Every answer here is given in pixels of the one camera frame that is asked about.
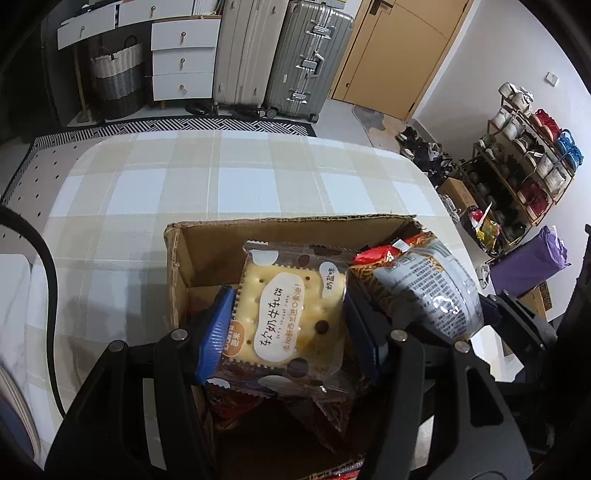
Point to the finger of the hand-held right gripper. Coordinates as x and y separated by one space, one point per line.
517 318

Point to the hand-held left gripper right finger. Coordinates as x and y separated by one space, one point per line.
364 341

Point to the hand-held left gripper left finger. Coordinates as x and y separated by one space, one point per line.
217 332

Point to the cracker packet with dots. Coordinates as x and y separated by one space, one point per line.
281 304

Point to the brown cardboard box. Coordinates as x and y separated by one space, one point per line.
207 258

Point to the grey and brown snack packet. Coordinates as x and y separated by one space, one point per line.
425 286

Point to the printed cardboard box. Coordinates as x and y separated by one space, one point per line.
538 302

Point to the purple bag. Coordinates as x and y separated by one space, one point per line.
531 263

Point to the brown zigzag edged snack packet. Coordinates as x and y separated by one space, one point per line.
240 406
323 420

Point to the colourful plastic bag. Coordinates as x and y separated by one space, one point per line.
482 228

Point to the small cardboard box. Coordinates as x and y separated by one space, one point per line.
457 194

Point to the checked tablecloth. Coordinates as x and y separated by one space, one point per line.
184 184

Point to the wooden shoe rack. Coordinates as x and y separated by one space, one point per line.
475 166

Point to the rows of shoes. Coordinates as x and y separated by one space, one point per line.
531 152

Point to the pile of shoes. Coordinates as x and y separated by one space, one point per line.
425 152

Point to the grey floor mat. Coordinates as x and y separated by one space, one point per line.
369 119

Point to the woven laundry basket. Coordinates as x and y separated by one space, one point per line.
117 78

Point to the white drawer cabinet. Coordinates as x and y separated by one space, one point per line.
184 60

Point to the beige suitcase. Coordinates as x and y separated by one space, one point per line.
244 50

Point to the grey suitcase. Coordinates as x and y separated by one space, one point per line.
309 60

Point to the wooden door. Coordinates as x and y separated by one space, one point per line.
401 50

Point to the white wall switch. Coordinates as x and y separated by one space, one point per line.
551 78

